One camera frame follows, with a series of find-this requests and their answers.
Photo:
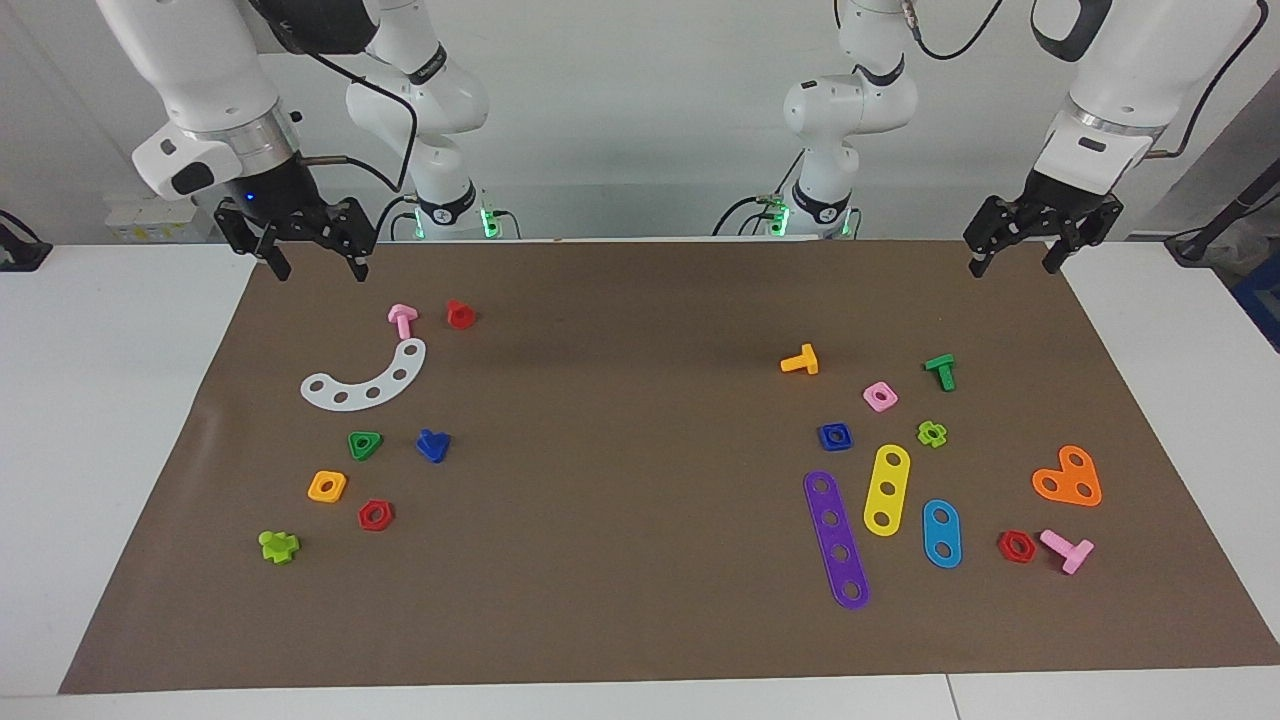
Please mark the blue two-hole plate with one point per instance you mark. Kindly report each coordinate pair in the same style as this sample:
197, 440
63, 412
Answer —
941, 533

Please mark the brown table mat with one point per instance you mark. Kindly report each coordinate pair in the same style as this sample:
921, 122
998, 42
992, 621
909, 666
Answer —
640, 500

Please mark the blue plastic screw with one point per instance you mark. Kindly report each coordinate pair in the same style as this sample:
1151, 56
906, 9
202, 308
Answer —
432, 447

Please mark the white cardboard box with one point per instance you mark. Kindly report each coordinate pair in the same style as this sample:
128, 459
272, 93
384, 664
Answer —
150, 218

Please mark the purple four-hole plate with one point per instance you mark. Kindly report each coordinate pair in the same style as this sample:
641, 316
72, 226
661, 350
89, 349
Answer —
835, 536

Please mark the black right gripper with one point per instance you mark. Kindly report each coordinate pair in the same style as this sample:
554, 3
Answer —
280, 195

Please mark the green plastic screw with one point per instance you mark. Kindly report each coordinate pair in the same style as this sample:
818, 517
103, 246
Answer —
942, 370

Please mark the blue crate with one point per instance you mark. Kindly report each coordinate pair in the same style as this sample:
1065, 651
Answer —
1262, 300

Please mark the black clamp device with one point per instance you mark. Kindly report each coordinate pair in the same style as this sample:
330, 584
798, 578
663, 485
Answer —
20, 250

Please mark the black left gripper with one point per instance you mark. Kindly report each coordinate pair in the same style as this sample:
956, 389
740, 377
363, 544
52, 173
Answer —
1060, 205

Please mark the white curved perforated plate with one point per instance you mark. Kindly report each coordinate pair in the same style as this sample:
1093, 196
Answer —
386, 385

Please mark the pink plastic screw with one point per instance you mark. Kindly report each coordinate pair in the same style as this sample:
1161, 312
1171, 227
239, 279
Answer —
402, 320
1072, 552

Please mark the lime green cross screw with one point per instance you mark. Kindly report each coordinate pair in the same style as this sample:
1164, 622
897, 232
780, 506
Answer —
277, 547

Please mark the lime green flower nut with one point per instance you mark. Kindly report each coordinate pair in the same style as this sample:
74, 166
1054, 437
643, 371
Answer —
924, 432

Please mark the red hexagon nut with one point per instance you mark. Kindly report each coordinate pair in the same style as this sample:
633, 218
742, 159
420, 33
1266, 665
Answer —
365, 522
1004, 552

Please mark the red plastic screw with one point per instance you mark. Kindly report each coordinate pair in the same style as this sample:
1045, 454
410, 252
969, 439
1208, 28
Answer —
460, 316

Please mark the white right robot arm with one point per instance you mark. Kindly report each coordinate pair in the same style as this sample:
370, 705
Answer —
200, 70

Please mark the orange heart-shaped plate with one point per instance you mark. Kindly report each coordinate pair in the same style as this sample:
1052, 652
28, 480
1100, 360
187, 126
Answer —
1068, 478

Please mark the orange square nut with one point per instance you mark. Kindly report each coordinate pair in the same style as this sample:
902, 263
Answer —
314, 493

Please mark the black stand pole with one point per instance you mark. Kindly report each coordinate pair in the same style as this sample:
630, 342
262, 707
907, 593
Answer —
1235, 210

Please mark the blue square nut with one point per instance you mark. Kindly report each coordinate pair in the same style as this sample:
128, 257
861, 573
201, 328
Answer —
824, 443

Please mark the green triangle nut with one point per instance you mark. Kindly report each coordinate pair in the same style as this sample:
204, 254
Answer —
356, 452

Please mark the yellow three-hole plate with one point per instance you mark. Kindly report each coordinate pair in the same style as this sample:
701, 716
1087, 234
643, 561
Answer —
888, 476

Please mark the orange plastic screw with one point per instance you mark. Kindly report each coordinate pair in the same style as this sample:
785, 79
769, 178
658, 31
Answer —
803, 362

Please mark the pink square nut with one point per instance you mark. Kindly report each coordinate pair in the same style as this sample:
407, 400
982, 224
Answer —
891, 392

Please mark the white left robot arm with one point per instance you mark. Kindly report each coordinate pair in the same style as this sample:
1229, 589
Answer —
1100, 110

